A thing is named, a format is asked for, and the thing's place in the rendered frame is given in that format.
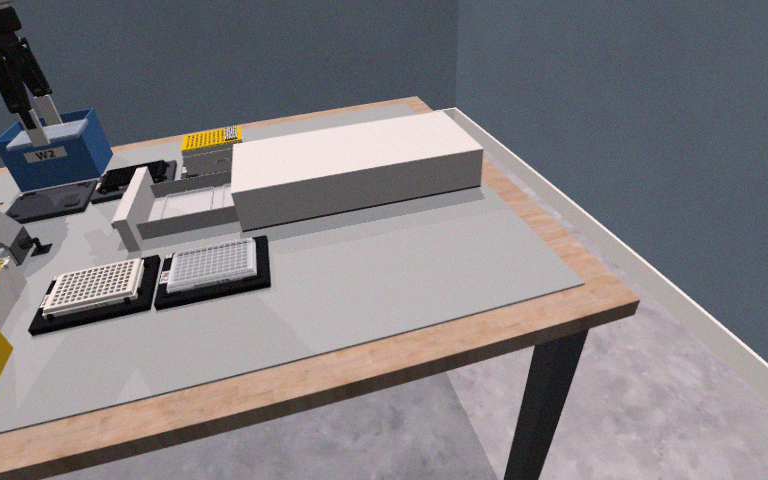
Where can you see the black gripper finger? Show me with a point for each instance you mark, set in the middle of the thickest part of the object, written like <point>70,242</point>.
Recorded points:
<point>11,95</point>
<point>39,88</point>

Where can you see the black assay plate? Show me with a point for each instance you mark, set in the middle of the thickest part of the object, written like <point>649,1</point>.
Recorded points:
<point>119,179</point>

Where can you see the blue open-top bin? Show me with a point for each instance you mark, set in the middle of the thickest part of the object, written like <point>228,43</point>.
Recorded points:
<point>58,163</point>

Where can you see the grey bench mat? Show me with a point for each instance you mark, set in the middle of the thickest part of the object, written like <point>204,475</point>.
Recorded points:
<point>336,282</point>

